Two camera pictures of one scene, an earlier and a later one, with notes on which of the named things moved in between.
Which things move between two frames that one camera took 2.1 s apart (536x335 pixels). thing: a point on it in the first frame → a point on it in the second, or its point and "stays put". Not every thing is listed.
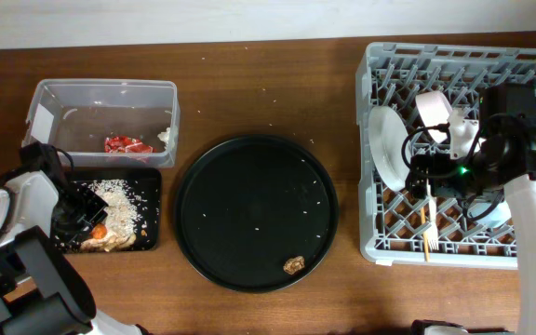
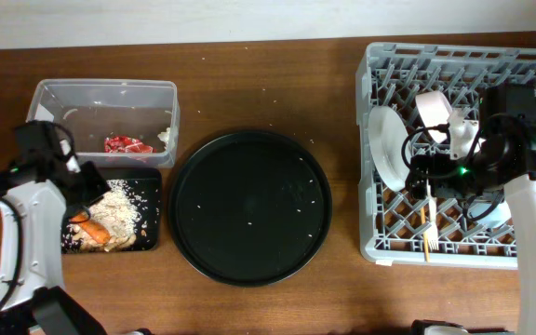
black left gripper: (97, 214) → (103, 184)
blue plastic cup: (500, 216) stays put
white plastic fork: (432, 229) stays put
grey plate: (387, 134) stays put
